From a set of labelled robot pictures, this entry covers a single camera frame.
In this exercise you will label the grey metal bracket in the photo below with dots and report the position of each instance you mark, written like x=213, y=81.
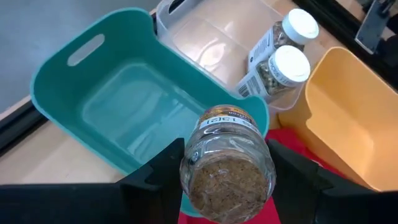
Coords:
x=371, y=28

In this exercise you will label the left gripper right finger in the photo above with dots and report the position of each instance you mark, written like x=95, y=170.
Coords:
x=298, y=193

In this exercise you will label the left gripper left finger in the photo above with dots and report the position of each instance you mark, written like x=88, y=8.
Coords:
x=155, y=199

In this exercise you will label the yellow plastic bin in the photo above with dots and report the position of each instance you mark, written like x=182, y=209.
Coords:
x=357, y=109

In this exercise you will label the red cloth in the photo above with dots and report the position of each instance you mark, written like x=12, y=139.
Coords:
x=298, y=148

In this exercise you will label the white-lid spice jar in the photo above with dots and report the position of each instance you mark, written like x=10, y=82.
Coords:
x=298, y=26
x=289, y=65

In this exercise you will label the teal plastic bin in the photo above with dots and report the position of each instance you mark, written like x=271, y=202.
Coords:
x=93, y=77

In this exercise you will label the brown spice glass jar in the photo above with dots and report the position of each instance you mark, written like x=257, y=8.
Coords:
x=228, y=174

